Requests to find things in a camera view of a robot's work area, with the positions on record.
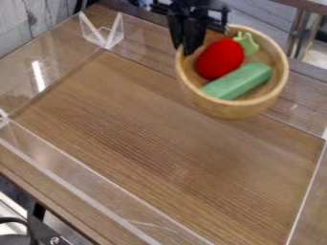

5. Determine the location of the green rectangular block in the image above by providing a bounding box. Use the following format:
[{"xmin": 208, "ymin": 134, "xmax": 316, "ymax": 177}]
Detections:
[{"xmin": 200, "ymin": 61, "xmax": 272, "ymax": 100}]

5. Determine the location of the black cable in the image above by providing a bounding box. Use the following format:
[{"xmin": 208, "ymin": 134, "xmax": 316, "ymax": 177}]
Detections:
[{"xmin": 0, "ymin": 216, "xmax": 31, "ymax": 228}]

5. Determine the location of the red fruit with green leaf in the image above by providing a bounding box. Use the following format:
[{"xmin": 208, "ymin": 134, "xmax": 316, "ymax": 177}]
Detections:
[{"xmin": 195, "ymin": 32, "xmax": 260, "ymax": 79}]

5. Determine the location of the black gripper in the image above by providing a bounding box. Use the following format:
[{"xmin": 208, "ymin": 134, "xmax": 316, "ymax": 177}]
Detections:
[{"xmin": 152, "ymin": 0, "xmax": 230, "ymax": 56}]

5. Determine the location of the metal frame in background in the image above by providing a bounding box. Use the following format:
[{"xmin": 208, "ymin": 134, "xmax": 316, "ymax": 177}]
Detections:
[{"xmin": 286, "ymin": 9, "xmax": 327, "ymax": 59}]

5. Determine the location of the clear acrylic tray wall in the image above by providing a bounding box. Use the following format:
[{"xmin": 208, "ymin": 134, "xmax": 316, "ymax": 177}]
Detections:
[{"xmin": 0, "ymin": 109, "xmax": 215, "ymax": 245}]

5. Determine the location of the wooden bowl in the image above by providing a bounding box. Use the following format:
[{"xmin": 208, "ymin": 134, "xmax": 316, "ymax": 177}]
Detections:
[{"xmin": 175, "ymin": 24, "xmax": 288, "ymax": 120}]

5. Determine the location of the black table leg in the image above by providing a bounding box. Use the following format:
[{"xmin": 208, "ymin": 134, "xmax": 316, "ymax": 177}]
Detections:
[{"xmin": 32, "ymin": 202, "xmax": 46, "ymax": 220}]

